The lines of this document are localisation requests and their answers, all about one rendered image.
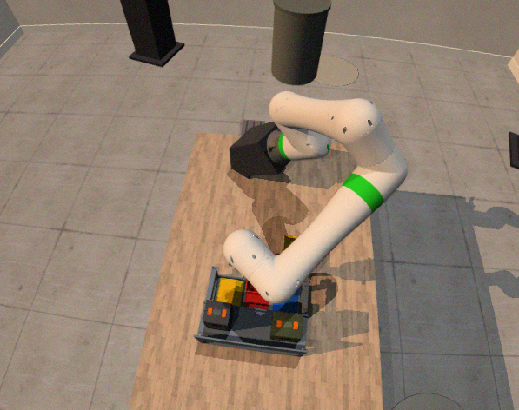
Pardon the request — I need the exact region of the red bin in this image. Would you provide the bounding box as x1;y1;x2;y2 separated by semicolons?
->
245;280;259;294

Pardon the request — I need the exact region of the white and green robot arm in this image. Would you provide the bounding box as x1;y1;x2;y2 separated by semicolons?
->
223;91;408;304

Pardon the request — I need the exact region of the yellow bin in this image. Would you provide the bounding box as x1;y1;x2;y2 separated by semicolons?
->
282;235;298;252

